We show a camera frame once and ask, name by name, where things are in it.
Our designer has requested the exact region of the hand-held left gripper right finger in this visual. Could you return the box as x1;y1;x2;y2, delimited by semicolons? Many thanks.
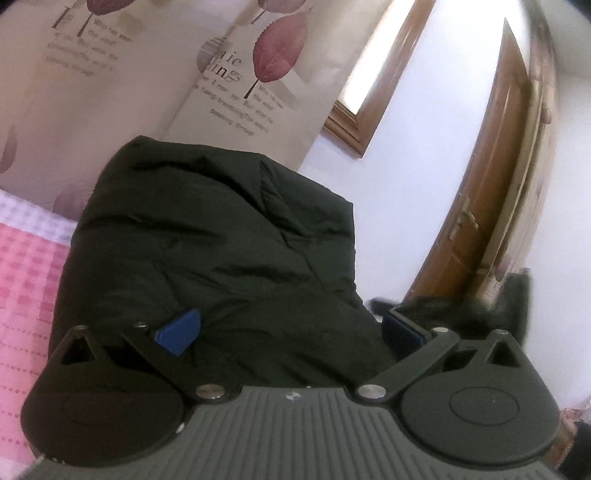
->
355;305;532;406

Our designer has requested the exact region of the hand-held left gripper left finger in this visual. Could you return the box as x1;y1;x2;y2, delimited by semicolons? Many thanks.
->
46;309;228;406

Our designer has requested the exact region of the black padded jacket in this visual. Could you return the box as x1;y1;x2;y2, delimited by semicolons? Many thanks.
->
48;135;534;389

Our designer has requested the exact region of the pink checkered blanket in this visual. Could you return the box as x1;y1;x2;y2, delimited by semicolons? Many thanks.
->
0;188;80;472

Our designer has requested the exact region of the brown wooden door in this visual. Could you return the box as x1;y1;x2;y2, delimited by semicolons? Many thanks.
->
405;17;560;303

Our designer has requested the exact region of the dark cloth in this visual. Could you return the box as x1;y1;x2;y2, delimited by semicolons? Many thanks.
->
556;418;591;480

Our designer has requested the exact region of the beige leaf print curtain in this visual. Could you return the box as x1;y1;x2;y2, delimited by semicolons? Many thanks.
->
0;0;399;223

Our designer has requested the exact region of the metal door handle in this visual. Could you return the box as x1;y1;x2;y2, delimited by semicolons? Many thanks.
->
449;194;479;241

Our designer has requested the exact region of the wooden window frame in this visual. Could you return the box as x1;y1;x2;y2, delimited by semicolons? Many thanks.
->
322;0;437;160

